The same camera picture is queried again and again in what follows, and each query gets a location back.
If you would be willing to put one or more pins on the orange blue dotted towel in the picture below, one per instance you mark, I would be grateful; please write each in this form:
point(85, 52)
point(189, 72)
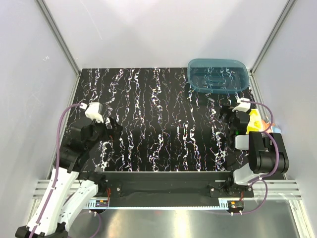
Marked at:
point(271, 128)

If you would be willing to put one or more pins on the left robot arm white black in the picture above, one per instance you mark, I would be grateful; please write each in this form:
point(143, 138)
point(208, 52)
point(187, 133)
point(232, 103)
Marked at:
point(57, 210)

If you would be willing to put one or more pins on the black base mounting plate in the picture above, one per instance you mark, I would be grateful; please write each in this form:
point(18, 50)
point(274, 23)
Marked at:
point(213, 184)

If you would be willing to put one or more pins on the right aluminium frame post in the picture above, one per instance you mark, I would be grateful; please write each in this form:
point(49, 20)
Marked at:
point(275, 30)

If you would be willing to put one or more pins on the aluminium frame post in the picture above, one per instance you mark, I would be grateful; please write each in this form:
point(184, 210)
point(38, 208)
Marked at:
point(275, 30)
point(58, 36)

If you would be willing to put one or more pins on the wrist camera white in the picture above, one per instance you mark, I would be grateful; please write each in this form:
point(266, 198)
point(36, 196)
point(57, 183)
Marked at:
point(243, 105)
point(93, 112)

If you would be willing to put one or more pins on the left aluminium frame post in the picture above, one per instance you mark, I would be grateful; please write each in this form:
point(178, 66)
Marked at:
point(58, 36)

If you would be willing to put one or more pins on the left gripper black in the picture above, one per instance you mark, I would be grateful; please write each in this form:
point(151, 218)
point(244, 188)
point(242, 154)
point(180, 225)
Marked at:
point(110, 133)

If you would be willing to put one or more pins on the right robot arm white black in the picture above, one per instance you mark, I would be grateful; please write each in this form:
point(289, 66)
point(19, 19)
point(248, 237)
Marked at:
point(266, 150)

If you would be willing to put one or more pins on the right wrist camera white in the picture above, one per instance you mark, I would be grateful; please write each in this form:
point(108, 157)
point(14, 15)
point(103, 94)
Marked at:
point(243, 105)

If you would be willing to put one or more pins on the aluminium front rail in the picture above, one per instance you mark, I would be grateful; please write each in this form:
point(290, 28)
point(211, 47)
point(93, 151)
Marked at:
point(276, 190)

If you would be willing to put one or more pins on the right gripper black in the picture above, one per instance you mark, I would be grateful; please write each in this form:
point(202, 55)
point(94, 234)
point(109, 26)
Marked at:
point(227, 109)

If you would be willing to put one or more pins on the yellow crocodile towel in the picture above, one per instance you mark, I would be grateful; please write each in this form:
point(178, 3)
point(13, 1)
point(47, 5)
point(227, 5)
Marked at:
point(255, 122)

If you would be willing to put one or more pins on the teal transparent plastic bin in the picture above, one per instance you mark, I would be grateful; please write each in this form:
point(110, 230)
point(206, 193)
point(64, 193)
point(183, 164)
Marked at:
point(218, 76)

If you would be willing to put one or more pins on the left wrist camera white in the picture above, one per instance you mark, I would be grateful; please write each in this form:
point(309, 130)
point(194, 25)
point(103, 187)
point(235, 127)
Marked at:
point(93, 112)

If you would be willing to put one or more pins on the slotted cable duct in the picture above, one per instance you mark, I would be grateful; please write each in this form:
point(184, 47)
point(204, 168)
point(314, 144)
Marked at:
point(158, 204)

